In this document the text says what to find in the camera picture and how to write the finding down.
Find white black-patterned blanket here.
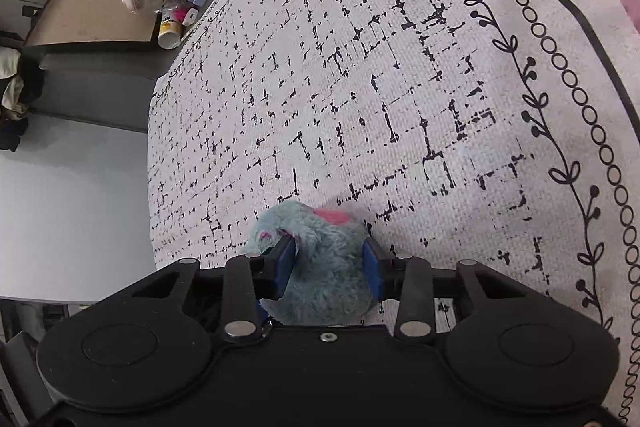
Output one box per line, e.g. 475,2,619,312
147,0,640,423

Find yellow-white cylindrical can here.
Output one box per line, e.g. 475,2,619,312
157,9,183,49

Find brown framed board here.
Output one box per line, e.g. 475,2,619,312
22,0,161,55

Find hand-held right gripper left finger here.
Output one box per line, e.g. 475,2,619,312
120,234,298,342

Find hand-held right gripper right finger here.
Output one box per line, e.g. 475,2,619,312
361,238,523,342

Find grey wardrobe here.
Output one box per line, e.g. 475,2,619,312
0,0,166,132

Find grey-blue fluffy plush toy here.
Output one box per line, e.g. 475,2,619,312
243,201,378,327

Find small pink bottle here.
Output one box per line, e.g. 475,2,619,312
172,6,200,26

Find dark and beige clothes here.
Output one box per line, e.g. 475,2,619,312
0,47,46,152

